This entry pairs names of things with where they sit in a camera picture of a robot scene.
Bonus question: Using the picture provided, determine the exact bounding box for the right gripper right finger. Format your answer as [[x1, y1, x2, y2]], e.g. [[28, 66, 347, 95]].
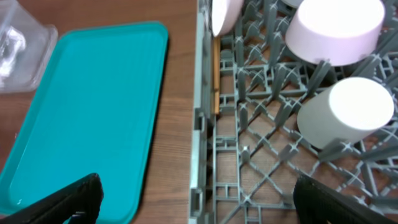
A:
[[293, 175, 395, 224]]

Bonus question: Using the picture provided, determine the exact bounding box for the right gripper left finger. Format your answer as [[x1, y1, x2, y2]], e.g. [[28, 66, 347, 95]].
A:
[[1, 173, 103, 224]]

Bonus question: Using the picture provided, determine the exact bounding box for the white paper cup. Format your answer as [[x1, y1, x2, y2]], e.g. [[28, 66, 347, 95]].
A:
[[297, 77, 394, 149]]

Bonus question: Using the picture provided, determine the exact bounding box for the small pink bowl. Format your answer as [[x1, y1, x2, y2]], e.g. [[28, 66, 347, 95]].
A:
[[285, 0, 386, 66]]

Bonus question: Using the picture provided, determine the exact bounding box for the wooden chopstick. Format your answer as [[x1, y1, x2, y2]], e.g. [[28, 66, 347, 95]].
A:
[[213, 90, 220, 115], [213, 37, 221, 91]]

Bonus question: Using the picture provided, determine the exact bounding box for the large pink plate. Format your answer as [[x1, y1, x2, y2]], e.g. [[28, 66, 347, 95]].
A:
[[211, 0, 244, 37]]

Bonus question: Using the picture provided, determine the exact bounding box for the white napkin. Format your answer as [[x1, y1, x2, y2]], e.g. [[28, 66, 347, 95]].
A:
[[1, 26, 26, 81]]

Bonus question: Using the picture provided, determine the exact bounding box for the grey bowl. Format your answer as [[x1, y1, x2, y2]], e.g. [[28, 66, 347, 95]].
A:
[[281, 0, 303, 8]]

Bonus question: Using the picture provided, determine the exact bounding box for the grey dishwasher rack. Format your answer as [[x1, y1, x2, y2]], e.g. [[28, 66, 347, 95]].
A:
[[188, 1, 397, 223]]

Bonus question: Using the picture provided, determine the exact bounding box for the teal serving tray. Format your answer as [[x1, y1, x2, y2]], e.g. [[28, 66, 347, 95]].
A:
[[1, 22, 169, 223]]

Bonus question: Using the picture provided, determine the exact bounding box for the clear plastic storage bin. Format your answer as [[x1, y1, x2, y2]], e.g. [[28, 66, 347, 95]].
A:
[[1, 1, 58, 93]]

